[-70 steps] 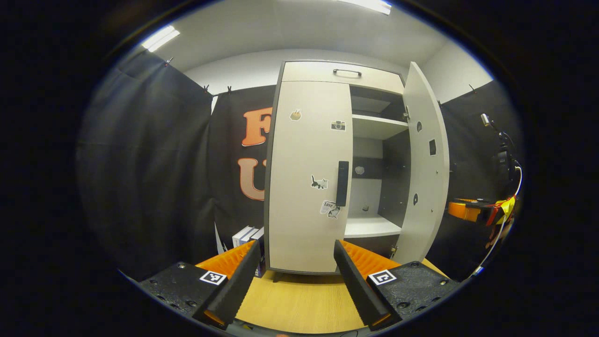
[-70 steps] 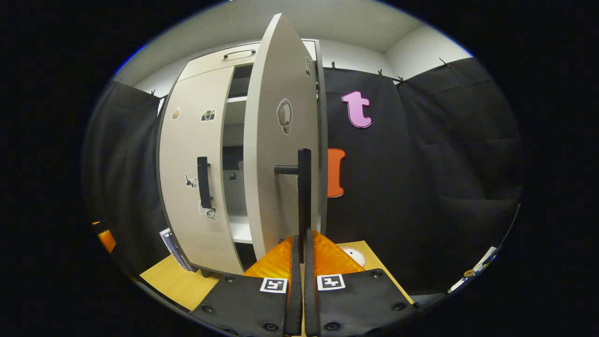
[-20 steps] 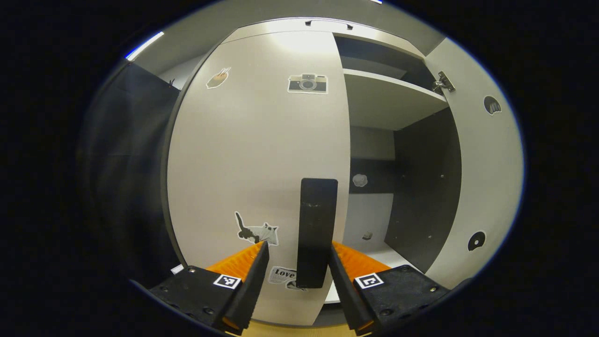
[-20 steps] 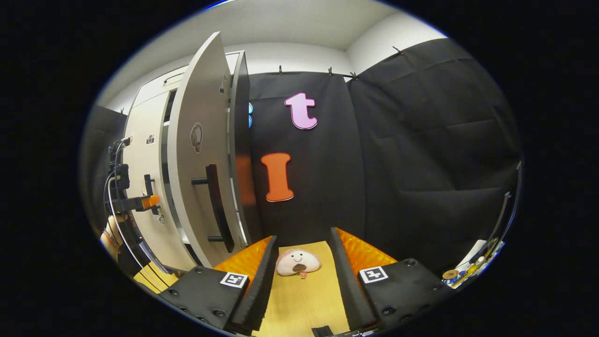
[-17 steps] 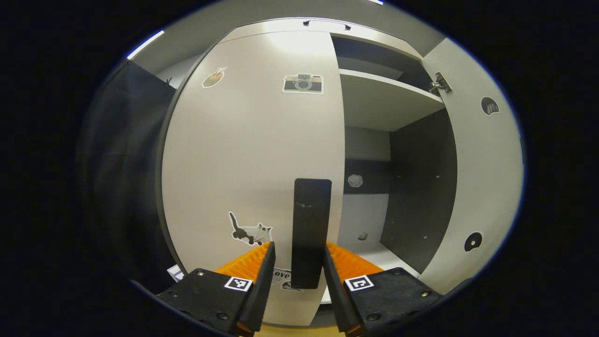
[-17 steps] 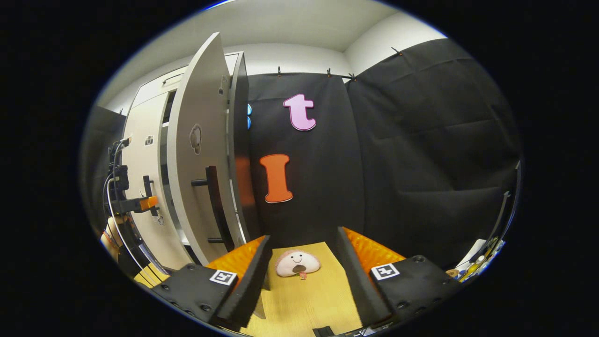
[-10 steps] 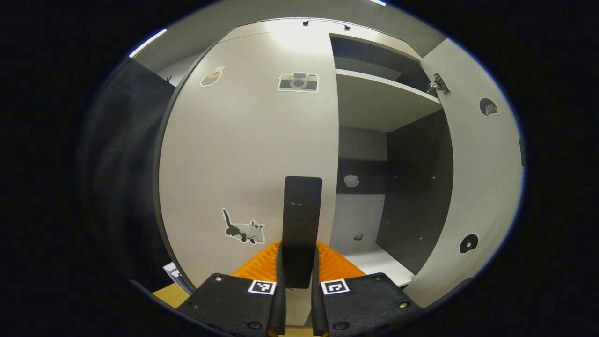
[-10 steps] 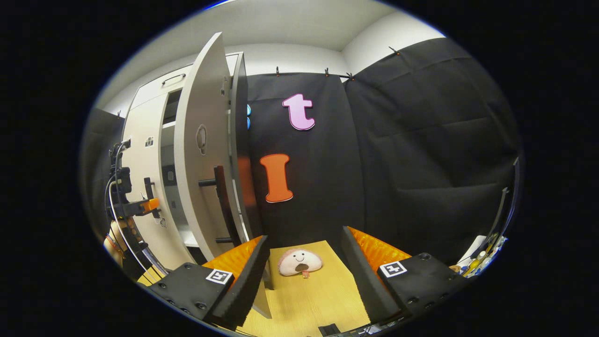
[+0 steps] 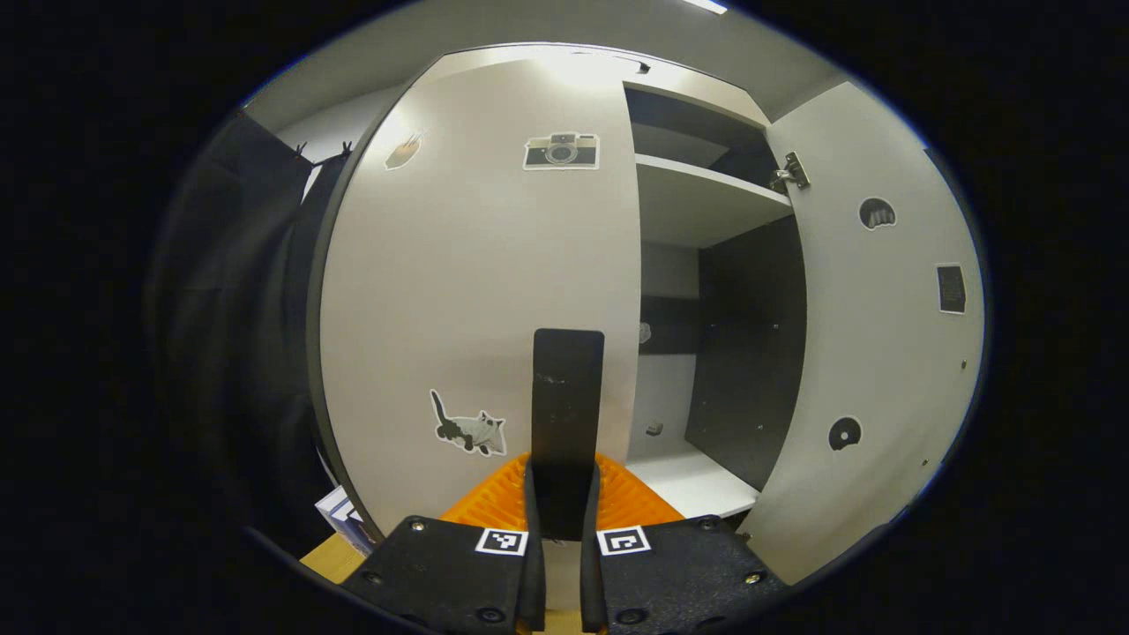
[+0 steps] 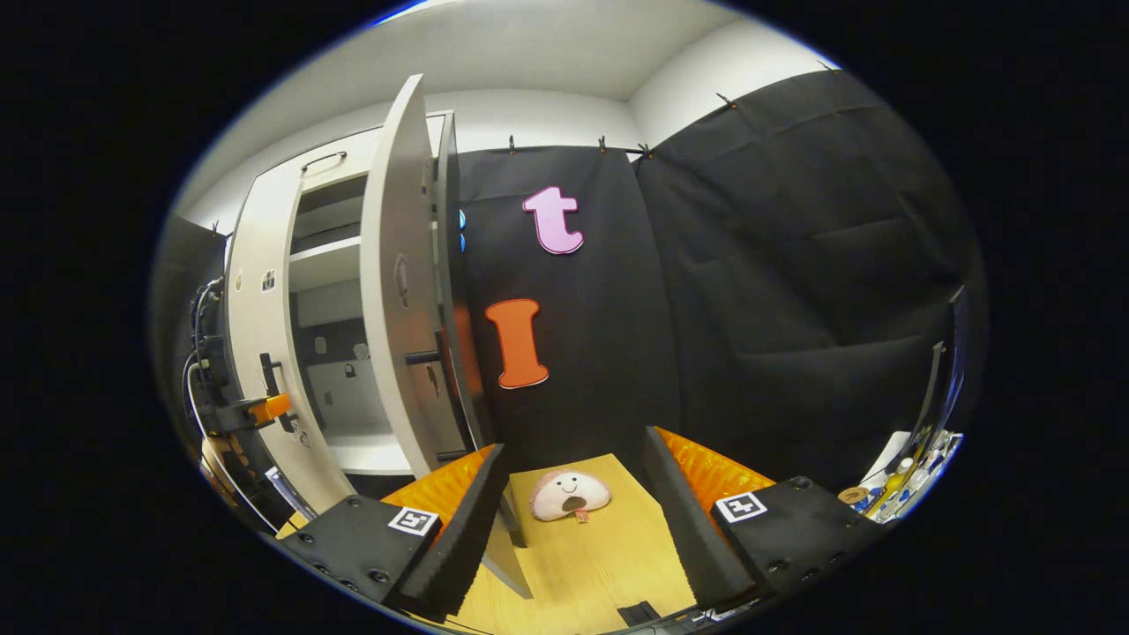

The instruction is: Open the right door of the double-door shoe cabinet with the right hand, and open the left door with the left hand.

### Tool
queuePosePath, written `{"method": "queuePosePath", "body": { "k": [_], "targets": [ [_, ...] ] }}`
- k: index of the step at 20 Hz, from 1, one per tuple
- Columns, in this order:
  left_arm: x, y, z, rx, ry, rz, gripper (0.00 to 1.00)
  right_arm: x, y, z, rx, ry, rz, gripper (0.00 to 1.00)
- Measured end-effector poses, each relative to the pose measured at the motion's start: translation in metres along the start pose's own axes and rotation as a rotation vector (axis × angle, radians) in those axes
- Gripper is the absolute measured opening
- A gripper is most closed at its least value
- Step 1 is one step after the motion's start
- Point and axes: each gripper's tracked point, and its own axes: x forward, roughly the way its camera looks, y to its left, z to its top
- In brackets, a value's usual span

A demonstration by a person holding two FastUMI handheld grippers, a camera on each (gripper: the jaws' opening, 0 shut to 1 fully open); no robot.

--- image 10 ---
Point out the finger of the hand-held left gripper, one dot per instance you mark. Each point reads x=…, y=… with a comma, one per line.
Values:
x=269, y=408

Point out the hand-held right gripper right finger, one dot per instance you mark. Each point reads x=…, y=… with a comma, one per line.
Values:
x=688, y=529

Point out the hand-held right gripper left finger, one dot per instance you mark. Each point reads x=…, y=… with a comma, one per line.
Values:
x=467, y=538

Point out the beige cabinet door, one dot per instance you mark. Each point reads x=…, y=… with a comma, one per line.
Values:
x=397, y=309
x=256, y=317

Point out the beige double-door shoe cabinet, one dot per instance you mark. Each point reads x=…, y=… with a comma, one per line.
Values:
x=326, y=265

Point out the pink smiling plush toy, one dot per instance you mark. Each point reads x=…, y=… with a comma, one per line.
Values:
x=564, y=494

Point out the round wooden disc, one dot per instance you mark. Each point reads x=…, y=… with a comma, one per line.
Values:
x=853, y=496

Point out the heap of small items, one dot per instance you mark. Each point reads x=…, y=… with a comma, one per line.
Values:
x=900, y=481

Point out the black backdrop cloth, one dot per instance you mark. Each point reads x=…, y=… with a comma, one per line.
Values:
x=794, y=265

